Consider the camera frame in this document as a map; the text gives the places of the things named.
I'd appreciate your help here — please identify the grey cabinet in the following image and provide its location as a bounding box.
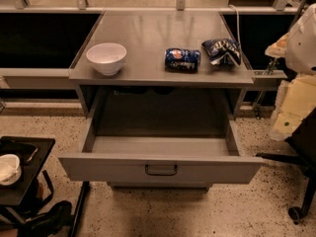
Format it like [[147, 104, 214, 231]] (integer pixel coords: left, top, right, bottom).
[[67, 9, 256, 193]]

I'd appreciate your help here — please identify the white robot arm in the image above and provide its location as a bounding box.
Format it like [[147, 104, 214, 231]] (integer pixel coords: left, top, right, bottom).
[[265, 4, 316, 141]]

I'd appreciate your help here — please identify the black office chair base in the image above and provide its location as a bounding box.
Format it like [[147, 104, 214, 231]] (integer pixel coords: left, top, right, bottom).
[[256, 109, 316, 221]]

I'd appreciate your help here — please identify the white bowl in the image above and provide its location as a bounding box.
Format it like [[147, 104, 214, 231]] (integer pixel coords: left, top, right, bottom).
[[86, 42, 126, 76]]

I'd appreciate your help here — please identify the white cable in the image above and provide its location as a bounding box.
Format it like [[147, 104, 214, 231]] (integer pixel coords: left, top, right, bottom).
[[227, 4, 244, 51]]

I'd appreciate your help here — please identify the blue chip bag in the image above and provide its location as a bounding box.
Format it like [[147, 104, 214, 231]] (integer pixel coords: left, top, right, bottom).
[[201, 39, 241, 66]]

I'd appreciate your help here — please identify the black bag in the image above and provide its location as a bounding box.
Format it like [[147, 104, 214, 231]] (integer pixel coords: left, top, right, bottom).
[[18, 200, 72, 237]]

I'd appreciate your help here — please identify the black side table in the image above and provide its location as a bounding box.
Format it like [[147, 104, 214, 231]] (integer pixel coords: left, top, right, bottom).
[[0, 136, 55, 225]]

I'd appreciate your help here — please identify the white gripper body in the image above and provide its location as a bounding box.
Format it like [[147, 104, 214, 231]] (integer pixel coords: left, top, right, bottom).
[[270, 75, 316, 141]]

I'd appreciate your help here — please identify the blue pepsi can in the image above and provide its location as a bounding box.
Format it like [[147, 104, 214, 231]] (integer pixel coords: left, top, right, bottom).
[[165, 47, 200, 72]]

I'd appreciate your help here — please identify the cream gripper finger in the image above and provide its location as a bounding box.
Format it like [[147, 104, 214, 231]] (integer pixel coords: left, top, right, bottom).
[[265, 33, 288, 58]]

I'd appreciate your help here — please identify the open grey top drawer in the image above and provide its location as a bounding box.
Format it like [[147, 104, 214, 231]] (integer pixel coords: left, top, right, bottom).
[[60, 115, 263, 188]]

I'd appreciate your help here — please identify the black drawer handle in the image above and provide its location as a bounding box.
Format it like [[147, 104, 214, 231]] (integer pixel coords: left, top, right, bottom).
[[144, 165, 178, 176]]

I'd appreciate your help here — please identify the white cup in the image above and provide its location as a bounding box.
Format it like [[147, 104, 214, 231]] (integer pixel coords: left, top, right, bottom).
[[0, 154, 22, 186]]

